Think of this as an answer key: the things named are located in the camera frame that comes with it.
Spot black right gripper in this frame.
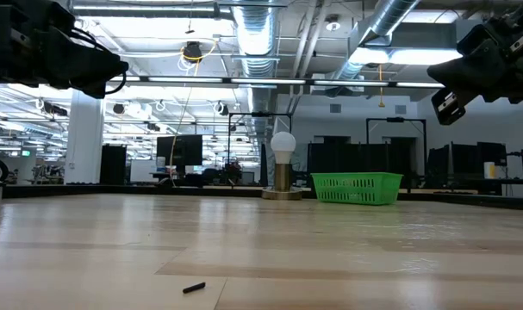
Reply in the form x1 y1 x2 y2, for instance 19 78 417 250
427 8 523 104

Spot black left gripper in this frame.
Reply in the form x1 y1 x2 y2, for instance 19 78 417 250
2 0 129 100

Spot white building column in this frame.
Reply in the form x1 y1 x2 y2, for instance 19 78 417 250
64 88 105 185

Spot black monitor row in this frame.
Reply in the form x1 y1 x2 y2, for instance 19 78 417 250
426 140 507 182

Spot black cabinet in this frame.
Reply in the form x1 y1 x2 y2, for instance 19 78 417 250
99 144 128 185

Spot overhead light bar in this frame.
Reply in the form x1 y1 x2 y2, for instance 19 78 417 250
105 73 447 90

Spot black office monitor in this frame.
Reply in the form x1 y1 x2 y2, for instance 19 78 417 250
156 133 204 167

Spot black partition screen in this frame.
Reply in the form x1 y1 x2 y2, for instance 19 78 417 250
307 136 417 186

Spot green plastic basket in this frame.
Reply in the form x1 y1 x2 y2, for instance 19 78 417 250
310 171 405 207

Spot white bulb brass lamp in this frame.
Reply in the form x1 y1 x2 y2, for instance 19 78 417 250
260 130 304 202

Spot small black stick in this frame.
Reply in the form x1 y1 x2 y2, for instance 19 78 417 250
182 281 208 295

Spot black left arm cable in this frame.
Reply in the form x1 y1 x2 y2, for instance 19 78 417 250
71 26 131 96

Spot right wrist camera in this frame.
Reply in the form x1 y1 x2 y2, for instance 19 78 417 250
431 88 468 127

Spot black overhead camera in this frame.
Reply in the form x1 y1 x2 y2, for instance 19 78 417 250
181 40 204 65

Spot black gantry frame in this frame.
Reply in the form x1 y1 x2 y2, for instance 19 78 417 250
227 112 293 177
365 116 428 177

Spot yellow hanging cable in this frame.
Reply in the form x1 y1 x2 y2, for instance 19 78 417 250
168 59 196 182

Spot black aluminium table frame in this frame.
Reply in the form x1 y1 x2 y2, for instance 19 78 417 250
0 183 523 212

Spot silver slanted air duct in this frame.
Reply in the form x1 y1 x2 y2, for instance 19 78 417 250
329 0 421 83

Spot silver straight air duct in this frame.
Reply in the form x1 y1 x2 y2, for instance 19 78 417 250
233 0 282 139

